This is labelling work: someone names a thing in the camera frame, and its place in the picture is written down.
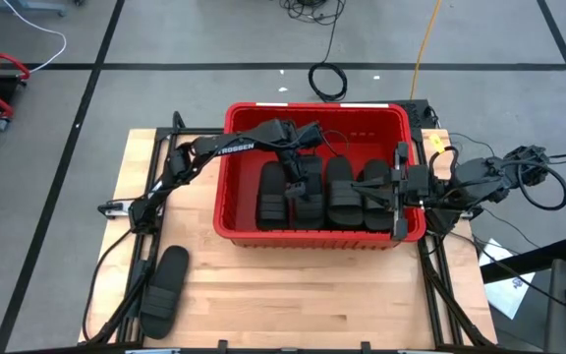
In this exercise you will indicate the yellow tag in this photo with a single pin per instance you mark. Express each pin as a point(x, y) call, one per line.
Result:
point(437, 144)

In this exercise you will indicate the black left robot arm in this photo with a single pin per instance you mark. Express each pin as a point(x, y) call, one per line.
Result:
point(236, 146)

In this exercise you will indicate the grey desk foot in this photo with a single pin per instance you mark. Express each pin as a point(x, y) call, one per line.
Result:
point(22, 5)

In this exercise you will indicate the black foam slide sandal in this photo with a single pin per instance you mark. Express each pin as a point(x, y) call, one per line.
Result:
point(342, 201)
point(162, 295)
point(272, 196)
point(375, 169)
point(312, 211)

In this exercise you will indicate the black power box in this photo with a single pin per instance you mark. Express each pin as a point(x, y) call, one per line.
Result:
point(418, 115)

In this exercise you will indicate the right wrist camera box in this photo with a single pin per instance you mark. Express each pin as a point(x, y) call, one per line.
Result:
point(418, 184)

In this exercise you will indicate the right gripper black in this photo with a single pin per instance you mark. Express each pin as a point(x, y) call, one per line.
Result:
point(401, 221)

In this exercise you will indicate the red plastic bin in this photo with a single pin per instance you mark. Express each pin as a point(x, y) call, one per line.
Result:
point(243, 167)

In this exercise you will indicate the black beam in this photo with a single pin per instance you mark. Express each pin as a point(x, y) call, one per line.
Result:
point(528, 260)

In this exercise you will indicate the white paper sheet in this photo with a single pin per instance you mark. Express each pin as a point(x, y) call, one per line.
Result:
point(509, 295)

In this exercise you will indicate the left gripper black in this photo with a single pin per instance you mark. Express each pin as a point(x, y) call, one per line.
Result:
point(293, 164)

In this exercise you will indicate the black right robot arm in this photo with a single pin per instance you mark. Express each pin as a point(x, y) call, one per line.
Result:
point(484, 182)

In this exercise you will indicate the black aluminium rig frame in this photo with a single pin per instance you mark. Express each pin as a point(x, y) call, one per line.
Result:
point(430, 268)
point(162, 132)

